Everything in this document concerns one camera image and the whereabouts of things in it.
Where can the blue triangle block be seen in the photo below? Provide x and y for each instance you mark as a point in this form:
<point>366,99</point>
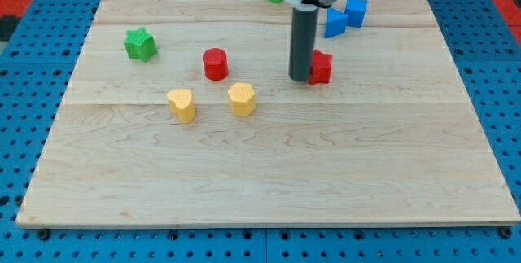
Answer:
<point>336,23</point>

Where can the red cylinder block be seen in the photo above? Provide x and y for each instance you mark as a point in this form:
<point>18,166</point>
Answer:
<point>215,64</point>

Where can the blue cube block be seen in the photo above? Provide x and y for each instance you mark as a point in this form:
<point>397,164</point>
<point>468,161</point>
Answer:
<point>356,11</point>

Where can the red star block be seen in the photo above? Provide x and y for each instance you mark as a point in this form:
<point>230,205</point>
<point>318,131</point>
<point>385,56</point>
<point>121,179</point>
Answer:
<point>321,68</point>

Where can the light wooden board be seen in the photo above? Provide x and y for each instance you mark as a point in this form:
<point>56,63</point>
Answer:
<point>391,141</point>

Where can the green star block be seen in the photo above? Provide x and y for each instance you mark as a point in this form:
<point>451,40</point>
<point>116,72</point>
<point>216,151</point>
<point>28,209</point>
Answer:
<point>140,44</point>

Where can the yellow heart block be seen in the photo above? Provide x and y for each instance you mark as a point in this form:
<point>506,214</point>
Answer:
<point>182,104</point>

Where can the yellow pentagon block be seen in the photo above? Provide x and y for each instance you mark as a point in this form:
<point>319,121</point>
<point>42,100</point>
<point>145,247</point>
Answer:
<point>242,99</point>

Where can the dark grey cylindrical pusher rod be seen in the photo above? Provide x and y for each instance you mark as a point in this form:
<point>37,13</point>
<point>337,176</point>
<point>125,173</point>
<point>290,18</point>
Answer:
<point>303,33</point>

